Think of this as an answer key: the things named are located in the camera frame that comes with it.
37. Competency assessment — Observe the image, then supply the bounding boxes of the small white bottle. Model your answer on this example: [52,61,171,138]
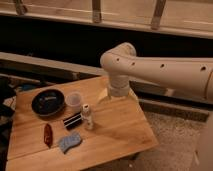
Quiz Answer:
[82,104,94,130]

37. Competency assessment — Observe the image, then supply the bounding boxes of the black white striped block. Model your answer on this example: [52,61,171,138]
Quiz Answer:
[63,113,82,130]

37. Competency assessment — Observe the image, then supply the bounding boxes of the dark ceramic bowl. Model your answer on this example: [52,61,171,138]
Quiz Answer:
[31,89,65,117]

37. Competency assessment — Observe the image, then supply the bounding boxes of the clear plastic cup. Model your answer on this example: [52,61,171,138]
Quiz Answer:
[65,91,82,113]

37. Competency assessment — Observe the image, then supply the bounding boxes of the wooden table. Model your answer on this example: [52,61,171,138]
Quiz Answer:
[6,77,157,171]

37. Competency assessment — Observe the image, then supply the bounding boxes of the red oblong object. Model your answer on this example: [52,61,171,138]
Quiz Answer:
[44,124,53,147]

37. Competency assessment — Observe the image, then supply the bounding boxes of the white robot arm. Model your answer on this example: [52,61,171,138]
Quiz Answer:
[99,42,213,171]

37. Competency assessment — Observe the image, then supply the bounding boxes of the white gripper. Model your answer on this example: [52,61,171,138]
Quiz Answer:
[98,85,138,103]

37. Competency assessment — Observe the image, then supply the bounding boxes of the dark objects at left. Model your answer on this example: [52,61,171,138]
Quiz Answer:
[0,75,17,141]

